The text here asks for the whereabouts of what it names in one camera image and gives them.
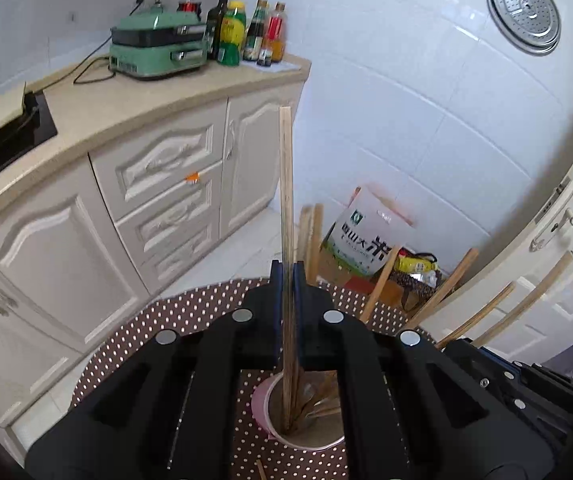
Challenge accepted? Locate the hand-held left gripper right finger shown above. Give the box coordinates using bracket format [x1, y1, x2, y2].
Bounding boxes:
[293, 262, 554, 480]

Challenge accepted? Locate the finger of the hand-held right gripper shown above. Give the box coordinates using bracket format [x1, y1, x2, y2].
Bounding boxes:
[479, 347, 573, 411]
[436, 338, 573, 456]

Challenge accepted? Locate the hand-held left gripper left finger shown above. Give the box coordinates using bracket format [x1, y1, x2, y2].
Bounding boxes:
[26, 260, 284, 480]

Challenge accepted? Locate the pink cup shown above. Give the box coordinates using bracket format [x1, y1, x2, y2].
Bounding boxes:
[250, 367, 347, 453]

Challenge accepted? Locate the brown cardboard box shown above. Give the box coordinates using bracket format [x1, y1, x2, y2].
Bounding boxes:
[316, 260, 417, 311]

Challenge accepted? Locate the white rice bag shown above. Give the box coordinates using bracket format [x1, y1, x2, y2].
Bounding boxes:
[320, 187, 414, 278]

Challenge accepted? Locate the brown polka dot tablecloth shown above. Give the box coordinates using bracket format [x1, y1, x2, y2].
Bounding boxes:
[69, 276, 439, 480]

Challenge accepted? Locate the patterned bag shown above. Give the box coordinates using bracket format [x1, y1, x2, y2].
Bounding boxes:
[391, 270, 447, 293]

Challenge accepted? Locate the yellow packet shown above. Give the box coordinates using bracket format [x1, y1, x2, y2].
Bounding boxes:
[396, 252, 439, 276]

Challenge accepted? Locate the cream kitchen cabinet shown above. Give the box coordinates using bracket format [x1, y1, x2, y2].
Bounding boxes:
[0, 77, 307, 456]

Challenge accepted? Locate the white tray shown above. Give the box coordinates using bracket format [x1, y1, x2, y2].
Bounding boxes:
[241, 57, 302, 75]

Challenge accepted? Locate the beige countertop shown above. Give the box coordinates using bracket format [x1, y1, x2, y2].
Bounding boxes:
[0, 52, 312, 233]

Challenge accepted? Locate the yellow green bottle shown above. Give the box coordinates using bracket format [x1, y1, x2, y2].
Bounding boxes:
[218, 0, 247, 67]

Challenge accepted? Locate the orange liquid bottle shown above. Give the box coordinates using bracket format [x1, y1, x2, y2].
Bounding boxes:
[261, 1, 287, 65]

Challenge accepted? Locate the dark bottle green cap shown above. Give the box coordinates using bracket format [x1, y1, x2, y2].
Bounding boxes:
[243, 0, 270, 63]

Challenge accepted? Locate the green electric grill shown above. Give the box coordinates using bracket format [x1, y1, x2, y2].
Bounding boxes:
[108, 10, 210, 81]

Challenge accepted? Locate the dark oil bottle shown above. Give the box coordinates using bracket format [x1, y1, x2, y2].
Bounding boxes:
[205, 0, 231, 61]

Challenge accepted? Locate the black cooktop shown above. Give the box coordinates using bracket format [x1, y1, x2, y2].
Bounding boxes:
[0, 91, 60, 201]

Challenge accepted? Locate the round metal steamer tray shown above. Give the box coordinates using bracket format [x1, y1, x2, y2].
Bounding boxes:
[486, 0, 563, 56]

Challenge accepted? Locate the black power cable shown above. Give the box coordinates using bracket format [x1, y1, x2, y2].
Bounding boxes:
[72, 0, 147, 85]

